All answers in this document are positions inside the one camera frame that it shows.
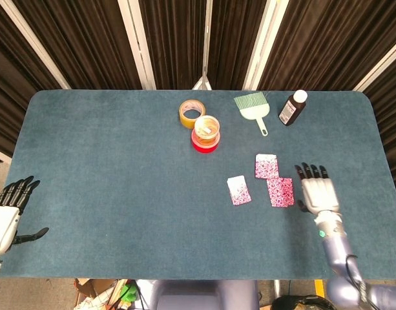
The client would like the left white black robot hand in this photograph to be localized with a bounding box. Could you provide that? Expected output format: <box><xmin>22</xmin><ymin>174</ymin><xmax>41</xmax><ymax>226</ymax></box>
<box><xmin>0</xmin><ymin>176</ymin><xmax>50</xmax><ymax>256</ymax></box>

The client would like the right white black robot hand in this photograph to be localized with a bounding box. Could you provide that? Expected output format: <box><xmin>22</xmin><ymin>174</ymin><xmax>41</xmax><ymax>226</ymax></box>
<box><xmin>294</xmin><ymin>162</ymin><xmax>343</xmax><ymax>223</ymax></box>

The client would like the pink patterned card pile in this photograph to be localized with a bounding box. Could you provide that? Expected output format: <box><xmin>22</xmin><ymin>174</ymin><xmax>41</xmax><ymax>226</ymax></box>
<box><xmin>226</xmin><ymin>175</ymin><xmax>252</xmax><ymax>206</ymax></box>
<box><xmin>266</xmin><ymin>177</ymin><xmax>295</xmax><ymax>207</ymax></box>
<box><xmin>255</xmin><ymin>154</ymin><xmax>278</xmax><ymax>180</ymax></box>

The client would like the light green hand brush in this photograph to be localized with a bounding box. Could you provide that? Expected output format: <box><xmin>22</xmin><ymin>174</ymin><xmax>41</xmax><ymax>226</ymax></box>
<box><xmin>233</xmin><ymin>92</ymin><xmax>269</xmax><ymax>138</ymax></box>

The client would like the brown bottle with white cap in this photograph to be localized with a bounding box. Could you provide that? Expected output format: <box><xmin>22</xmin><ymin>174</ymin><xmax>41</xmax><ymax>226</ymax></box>
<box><xmin>278</xmin><ymin>89</ymin><xmax>308</xmax><ymax>127</ymax></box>

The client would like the dark brown curtain panel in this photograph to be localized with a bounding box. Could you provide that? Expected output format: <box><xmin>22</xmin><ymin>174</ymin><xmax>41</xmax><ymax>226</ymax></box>
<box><xmin>207</xmin><ymin>0</ymin><xmax>271</xmax><ymax>90</ymax></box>
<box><xmin>257</xmin><ymin>0</ymin><xmax>396</xmax><ymax>91</ymax></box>
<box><xmin>132</xmin><ymin>0</ymin><xmax>207</xmax><ymax>90</ymax></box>
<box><xmin>10</xmin><ymin>0</ymin><xmax>143</xmax><ymax>90</ymax></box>
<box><xmin>0</xmin><ymin>0</ymin><xmax>61</xmax><ymax>156</ymax></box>
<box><xmin>362</xmin><ymin>54</ymin><xmax>396</xmax><ymax>194</ymax></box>

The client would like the black bag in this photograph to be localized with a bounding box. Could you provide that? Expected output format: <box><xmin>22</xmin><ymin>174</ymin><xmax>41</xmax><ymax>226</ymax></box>
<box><xmin>270</xmin><ymin>293</ymin><xmax>329</xmax><ymax>310</ymax></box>

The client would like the open cardboard box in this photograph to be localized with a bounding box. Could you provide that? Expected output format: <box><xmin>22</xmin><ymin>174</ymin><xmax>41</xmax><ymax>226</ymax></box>
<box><xmin>73</xmin><ymin>278</ymin><xmax>116</xmax><ymax>310</ymax></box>

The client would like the red tape roll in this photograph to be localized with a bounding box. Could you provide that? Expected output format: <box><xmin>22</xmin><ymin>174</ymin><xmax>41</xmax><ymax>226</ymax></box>
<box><xmin>191</xmin><ymin>129</ymin><xmax>221</xmax><ymax>153</ymax></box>

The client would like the blue table mat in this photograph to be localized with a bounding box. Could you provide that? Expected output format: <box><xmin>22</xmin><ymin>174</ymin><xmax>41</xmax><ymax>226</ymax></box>
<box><xmin>0</xmin><ymin>89</ymin><xmax>396</xmax><ymax>280</ymax></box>

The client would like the clear jar of rubber bands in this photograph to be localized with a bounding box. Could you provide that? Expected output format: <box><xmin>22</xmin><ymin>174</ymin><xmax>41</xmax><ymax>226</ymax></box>
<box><xmin>193</xmin><ymin>115</ymin><xmax>220</xmax><ymax>146</ymax></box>

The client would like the green plastic toy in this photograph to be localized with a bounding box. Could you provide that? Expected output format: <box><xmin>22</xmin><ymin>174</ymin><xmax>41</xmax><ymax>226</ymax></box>
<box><xmin>120</xmin><ymin>284</ymin><xmax>137</xmax><ymax>304</ymax></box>

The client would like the yellow tape roll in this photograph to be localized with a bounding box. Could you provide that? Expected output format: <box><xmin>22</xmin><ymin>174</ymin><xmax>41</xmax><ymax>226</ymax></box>
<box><xmin>178</xmin><ymin>99</ymin><xmax>207</xmax><ymax>130</ymax></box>

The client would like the thin white pole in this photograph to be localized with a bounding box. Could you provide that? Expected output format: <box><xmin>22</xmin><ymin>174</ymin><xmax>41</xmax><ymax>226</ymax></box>
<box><xmin>191</xmin><ymin>0</ymin><xmax>214</xmax><ymax>91</ymax></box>

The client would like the purple robot torso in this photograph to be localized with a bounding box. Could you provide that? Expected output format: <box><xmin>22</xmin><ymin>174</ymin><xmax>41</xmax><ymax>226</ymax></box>
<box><xmin>136</xmin><ymin>279</ymin><xmax>260</xmax><ymax>310</ymax></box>

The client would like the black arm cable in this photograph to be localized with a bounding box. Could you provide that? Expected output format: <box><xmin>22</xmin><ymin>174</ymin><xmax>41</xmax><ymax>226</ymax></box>
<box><xmin>344</xmin><ymin>254</ymin><xmax>363</xmax><ymax>291</ymax></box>

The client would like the white frame post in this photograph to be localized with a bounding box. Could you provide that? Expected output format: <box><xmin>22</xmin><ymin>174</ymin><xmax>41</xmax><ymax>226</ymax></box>
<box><xmin>242</xmin><ymin>0</ymin><xmax>289</xmax><ymax>91</ymax></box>
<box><xmin>352</xmin><ymin>41</ymin><xmax>396</xmax><ymax>93</ymax></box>
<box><xmin>118</xmin><ymin>0</ymin><xmax>157</xmax><ymax>90</ymax></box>
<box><xmin>0</xmin><ymin>0</ymin><xmax>72</xmax><ymax>90</ymax></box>

